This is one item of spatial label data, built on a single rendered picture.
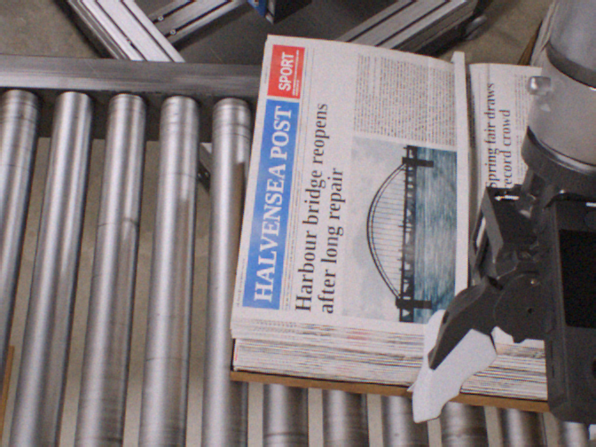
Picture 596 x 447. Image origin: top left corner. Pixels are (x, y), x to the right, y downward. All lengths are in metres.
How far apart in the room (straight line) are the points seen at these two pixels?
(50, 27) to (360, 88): 1.45
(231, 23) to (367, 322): 1.26
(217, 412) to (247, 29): 1.13
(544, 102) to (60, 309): 0.63
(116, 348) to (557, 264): 0.58
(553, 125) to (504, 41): 1.80
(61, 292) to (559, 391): 0.64
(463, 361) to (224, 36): 1.41
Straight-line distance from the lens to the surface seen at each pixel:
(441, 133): 0.77
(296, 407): 0.89
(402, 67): 0.80
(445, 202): 0.74
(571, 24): 0.41
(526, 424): 0.94
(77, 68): 1.07
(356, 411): 0.90
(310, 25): 1.87
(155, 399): 0.89
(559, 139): 0.43
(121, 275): 0.94
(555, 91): 0.42
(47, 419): 0.91
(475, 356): 0.50
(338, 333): 0.69
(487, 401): 0.90
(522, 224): 0.49
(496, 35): 2.23
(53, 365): 0.92
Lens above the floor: 1.67
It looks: 64 degrees down
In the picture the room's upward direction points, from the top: 12 degrees clockwise
